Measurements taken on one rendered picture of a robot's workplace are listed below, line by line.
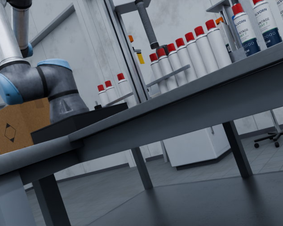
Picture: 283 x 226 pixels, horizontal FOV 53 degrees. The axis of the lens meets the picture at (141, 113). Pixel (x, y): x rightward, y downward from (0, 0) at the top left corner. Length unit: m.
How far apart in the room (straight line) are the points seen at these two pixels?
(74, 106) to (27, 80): 0.18
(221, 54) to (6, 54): 0.77
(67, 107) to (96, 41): 5.55
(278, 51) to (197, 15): 5.04
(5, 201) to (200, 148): 3.41
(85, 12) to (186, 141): 4.03
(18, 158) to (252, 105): 0.49
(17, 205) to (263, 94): 0.53
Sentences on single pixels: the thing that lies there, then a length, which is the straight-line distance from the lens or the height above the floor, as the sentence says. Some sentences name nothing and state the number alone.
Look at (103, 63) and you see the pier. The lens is 6.44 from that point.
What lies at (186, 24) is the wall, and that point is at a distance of 5.51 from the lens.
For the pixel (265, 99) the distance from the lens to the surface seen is 0.46.
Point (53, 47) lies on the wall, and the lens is 8.19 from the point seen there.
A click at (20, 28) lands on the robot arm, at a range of 1.45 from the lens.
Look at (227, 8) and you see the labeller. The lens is 1.27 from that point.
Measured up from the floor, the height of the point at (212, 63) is 0.92.
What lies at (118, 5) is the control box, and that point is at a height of 1.29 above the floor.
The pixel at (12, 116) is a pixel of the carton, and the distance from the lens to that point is 1.61.
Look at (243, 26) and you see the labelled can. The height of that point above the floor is 1.00.
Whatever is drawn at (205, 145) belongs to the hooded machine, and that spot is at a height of 0.26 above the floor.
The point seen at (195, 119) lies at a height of 0.77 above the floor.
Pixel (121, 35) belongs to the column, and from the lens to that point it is 1.25.
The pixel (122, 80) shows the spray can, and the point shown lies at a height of 1.04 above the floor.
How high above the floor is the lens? 0.79
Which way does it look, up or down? 2 degrees up
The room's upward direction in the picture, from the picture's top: 19 degrees counter-clockwise
